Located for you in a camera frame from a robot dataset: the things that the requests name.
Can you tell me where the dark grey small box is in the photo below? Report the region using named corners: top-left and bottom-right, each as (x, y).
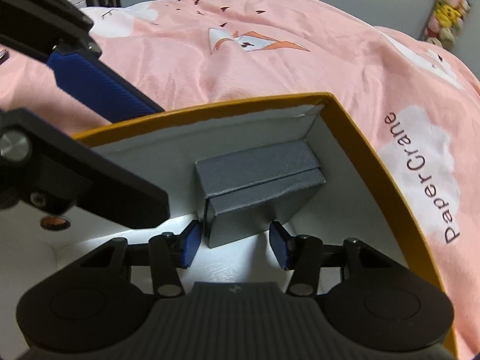
top-left (194, 140), bottom-right (326, 249)

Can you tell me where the pink printed bed sheet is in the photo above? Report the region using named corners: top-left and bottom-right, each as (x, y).
top-left (1, 0), bottom-right (479, 359)

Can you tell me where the plush toys pile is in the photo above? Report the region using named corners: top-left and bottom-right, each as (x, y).
top-left (421, 0), bottom-right (473, 51)

